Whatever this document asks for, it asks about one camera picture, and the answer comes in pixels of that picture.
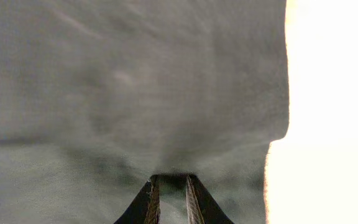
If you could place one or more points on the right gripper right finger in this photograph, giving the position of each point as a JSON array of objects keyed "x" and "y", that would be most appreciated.
[{"x": 201, "y": 206}]

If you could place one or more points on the black shorts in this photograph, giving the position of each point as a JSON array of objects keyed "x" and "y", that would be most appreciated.
[{"x": 96, "y": 96}]

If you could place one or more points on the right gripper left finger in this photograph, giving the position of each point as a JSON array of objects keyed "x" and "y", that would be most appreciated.
[{"x": 145, "y": 208}]

